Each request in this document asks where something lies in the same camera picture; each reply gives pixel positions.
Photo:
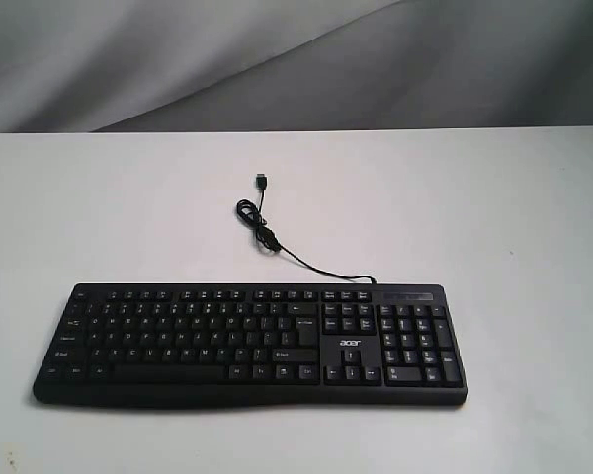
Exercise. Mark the black acer keyboard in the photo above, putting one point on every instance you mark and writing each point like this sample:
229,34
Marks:
221,345

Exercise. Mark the grey backdrop cloth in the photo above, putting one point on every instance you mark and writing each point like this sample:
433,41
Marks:
139,66

